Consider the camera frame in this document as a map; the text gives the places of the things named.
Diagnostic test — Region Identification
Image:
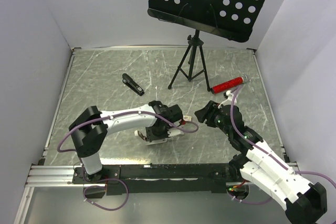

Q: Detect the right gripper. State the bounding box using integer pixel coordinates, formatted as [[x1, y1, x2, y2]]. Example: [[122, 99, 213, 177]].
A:
[[194, 100, 232, 136]]

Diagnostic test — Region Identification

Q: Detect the white stapler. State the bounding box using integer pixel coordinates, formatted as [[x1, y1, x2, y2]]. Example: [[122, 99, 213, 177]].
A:
[[134, 128, 184, 146]]

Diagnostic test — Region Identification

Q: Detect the black stapler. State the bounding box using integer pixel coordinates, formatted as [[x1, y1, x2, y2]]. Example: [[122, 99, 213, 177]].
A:
[[122, 73, 144, 96]]

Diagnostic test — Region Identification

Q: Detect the white staple box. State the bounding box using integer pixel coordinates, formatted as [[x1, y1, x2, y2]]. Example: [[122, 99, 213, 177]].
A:
[[183, 115, 192, 122]]

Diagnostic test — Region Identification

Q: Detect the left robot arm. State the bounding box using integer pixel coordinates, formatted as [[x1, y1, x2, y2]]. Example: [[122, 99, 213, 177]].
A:
[[69, 101, 183, 183]]

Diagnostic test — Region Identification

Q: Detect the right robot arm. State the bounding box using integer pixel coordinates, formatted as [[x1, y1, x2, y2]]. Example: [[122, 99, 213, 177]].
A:
[[195, 101, 327, 223]]

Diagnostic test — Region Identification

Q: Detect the red glitter tube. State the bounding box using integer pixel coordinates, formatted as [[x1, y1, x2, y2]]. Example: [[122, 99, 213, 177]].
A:
[[211, 74, 249, 94]]

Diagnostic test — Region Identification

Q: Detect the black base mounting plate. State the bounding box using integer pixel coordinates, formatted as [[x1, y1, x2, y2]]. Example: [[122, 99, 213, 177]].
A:
[[88, 178, 243, 196]]

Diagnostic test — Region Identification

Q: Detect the black tripod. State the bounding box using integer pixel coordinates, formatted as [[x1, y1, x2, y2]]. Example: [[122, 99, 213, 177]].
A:
[[167, 29, 211, 92]]

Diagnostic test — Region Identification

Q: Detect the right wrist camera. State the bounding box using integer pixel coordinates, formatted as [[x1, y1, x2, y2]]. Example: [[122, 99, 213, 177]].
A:
[[218, 90, 237, 109]]

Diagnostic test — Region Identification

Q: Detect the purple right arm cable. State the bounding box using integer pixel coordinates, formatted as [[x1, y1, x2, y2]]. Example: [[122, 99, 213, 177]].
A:
[[229, 84, 336, 206]]

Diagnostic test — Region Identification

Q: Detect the aluminium rail frame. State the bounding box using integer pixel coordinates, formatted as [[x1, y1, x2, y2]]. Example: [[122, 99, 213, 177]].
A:
[[25, 163, 303, 188]]

